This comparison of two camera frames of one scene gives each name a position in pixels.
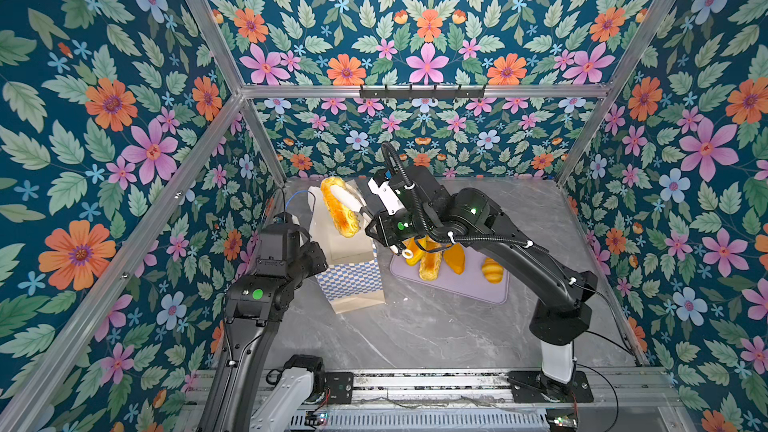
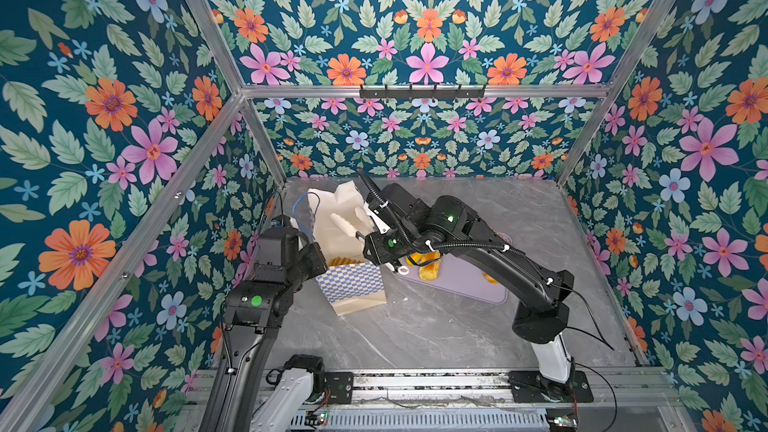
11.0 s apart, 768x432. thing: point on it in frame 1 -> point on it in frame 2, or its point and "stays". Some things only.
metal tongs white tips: [356, 204] -> [368, 222]
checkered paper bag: [352, 279] stays
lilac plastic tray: [471, 283] stays
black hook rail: [422, 94] stays
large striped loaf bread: [347, 221] -> [337, 261]
